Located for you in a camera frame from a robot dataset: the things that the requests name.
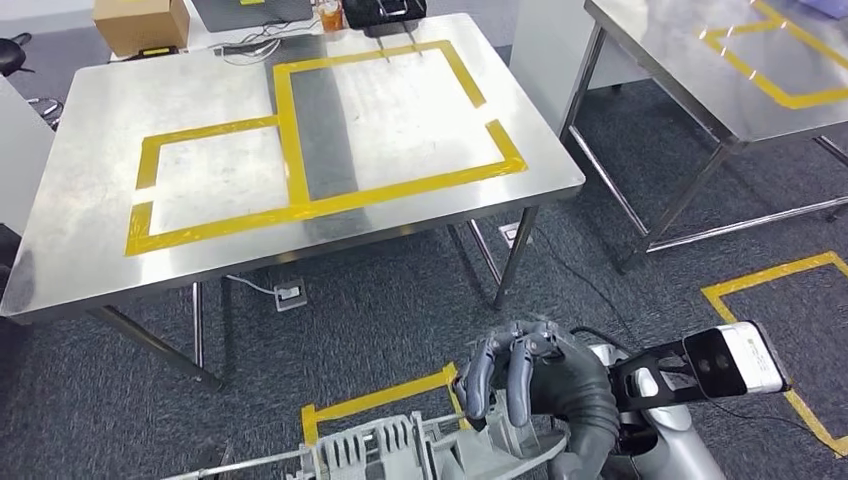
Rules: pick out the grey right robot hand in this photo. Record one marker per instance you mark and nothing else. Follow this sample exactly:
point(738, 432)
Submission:
point(570, 371)

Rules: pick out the grey plastic wheel cover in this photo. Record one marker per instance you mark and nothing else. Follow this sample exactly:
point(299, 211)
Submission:
point(397, 457)

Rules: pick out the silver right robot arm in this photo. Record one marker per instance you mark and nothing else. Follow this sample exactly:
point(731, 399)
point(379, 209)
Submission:
point(596, 444)

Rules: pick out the stainless steel workbench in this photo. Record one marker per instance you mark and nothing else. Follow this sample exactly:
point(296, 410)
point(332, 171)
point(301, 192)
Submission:
point(86, 166)

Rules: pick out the white floor outlet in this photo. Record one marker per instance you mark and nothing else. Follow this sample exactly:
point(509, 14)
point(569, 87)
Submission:
point(290, 295)
point(510, 233)

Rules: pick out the white panel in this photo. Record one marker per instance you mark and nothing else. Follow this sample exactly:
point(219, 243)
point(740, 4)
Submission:
point(550, 53)

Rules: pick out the stainless steel table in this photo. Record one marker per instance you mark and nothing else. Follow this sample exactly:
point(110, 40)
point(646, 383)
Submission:
point(662, 53)

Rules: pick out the yellow tape outline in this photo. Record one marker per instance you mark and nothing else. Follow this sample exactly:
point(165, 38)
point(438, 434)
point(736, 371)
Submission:
point(742, 67)

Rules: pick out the large yellow tape rectangle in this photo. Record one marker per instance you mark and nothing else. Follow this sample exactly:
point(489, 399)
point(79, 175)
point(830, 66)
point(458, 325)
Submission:
point(291, 132)

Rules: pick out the small yellow tape rectangle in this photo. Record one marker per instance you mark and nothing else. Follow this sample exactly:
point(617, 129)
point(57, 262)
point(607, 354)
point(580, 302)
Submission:
point(199, 232)

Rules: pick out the black remote controller case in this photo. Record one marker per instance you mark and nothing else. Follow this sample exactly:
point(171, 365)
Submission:
point(384, 13)

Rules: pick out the clear plastic drink cup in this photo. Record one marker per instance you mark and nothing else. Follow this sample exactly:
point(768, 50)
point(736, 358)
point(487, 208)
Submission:
point(330, 16)

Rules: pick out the dark grey laptop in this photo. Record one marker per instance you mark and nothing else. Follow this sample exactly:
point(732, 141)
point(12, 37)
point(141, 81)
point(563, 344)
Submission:
point(252, 13)

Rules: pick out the black flat device yellow label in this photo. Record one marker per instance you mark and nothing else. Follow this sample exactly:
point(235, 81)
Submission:
point(152, 53)

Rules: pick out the brown cardboard box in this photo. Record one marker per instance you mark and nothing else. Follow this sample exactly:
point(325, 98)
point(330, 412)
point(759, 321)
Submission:
point(139, 26)

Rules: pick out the black office chair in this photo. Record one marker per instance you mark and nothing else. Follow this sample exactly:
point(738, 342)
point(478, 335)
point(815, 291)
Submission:
point(12, 56)

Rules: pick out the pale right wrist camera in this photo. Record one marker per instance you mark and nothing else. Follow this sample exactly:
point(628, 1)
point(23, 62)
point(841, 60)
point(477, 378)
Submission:
point(752, 361)

